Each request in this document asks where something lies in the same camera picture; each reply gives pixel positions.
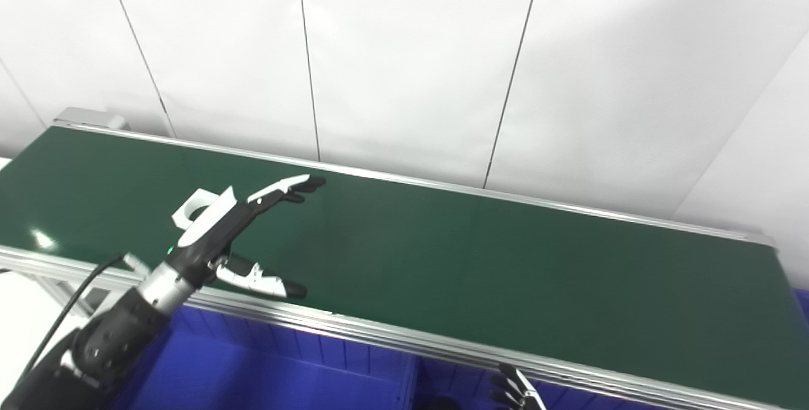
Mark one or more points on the aluminium conveyor support leg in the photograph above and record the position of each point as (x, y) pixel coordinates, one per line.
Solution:
(76, 290)

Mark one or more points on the green conveyor belt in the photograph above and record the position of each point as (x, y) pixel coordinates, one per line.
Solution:
(392, 333)
(474, 265)

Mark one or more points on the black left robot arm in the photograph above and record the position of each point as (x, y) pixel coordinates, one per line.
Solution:
(107, 340)

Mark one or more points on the blue plastic bin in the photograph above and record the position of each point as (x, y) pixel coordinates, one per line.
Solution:
(802, 299)
(461, 385)
(253, 366)

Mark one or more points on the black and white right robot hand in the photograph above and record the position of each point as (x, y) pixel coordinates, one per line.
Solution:
(515, 391)

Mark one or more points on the white square part with round hole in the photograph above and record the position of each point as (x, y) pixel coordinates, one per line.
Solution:
(189, 203)

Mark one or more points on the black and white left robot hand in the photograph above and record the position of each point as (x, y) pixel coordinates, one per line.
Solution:
(212, 236)

